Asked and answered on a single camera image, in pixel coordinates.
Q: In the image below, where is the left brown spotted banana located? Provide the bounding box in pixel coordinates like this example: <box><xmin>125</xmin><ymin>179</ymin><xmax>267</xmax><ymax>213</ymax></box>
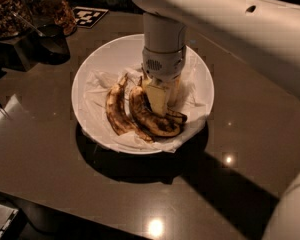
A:
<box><xmin>105</xmin><ymin>75</ymin><xmax>153</xmax><ymax>143</ymax></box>

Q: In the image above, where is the brown spotted banana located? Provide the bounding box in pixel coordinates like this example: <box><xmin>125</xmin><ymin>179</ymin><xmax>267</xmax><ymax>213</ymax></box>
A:
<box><xmin>129</xmin><ymin>79</ymin><xmax>182</xmax><ymax>138</ymax></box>
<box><xmin>105</xmin><ymin>75</ymin><xmax>153</xmax><ymax>143</ymax></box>

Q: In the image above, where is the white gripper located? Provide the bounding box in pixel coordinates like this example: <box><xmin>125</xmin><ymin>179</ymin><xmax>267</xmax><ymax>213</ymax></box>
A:
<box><xmin>142</xmin><ymin>47</ymin><xmax>186</xmax><ymax>116</ymax></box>

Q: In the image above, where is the yellow spotted banana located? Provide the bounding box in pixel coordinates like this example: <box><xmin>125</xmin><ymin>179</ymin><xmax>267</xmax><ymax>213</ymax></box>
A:
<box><xmin>140</xmin><ymin>67</ymin><xmax>188</xmax><ymax>125</ymax></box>

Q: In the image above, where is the glass jar of cashews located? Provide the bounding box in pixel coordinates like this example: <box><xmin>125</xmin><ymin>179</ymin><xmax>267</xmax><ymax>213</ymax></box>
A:
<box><xmin>0</xmin><ymin>0</ymin><xmax>32</xmax><ymax>39</ymax></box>

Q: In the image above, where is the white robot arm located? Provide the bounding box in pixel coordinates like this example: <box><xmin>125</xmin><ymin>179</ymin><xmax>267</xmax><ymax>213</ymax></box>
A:
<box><xmin>132</xmin><ymin>0</ymin><xmax>300</xmax><ymax>240</ymax></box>

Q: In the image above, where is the glass jar of nuts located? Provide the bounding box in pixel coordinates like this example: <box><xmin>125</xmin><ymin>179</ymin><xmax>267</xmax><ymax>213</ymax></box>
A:
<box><xmin>25</xmin><ymin>0</ymin><xmax>77</xmax><ymax>36</ymax></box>

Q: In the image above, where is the white bowl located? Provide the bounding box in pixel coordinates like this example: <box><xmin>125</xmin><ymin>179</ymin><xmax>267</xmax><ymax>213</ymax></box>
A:
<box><xmin>71</xmin><ymin>33</ymin><xmax>215</xmax><ymax>156</ymax></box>

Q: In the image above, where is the white paper towel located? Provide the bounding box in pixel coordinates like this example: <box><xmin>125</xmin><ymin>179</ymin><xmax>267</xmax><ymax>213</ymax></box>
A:
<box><xmin>79</xmin><ymin>45</ymin><xmax>208</xmax><ymax>154</ymax></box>

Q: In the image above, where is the dark stand block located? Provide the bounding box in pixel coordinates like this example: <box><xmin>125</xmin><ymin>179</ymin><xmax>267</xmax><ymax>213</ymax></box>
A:
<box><xmin>0</xmin><ymin>35</ymin><xmax>38</xmax><ymax>72</ymax></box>

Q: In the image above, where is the black scoop with handle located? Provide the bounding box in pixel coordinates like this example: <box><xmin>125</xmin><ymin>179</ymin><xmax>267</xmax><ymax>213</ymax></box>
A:
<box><xmin>12</xmin><ymin>12</ymin><xmax>70</xmax><ymax>65</ymax></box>

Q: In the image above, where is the black white marker tag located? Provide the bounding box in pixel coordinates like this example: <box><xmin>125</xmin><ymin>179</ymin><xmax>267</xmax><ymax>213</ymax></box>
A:
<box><xmin>73</xmin><ymin>6</ymin><xmax>108</xmax><ymax>29</ymax></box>

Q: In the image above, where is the middle brown spotted banana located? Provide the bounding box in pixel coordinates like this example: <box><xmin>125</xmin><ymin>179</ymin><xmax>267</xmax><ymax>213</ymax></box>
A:
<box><xmin>129</xmin><ymin>79</ymin><xmax>182</xmax><ymax>138</ymax></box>

